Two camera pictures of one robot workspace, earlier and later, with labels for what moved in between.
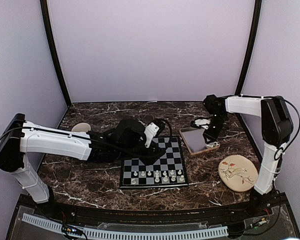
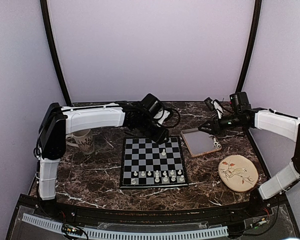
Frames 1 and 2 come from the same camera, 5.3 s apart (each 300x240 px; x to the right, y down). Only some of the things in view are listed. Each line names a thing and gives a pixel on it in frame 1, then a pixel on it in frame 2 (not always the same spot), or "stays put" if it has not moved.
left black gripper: [153, 155] -> [158, 137]
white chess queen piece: [157, 180] stays put
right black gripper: [212, 136] -> [215, 126]
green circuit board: [66, 228] stays put
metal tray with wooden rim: [195, 140] stays put
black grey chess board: [169, 171] stays put
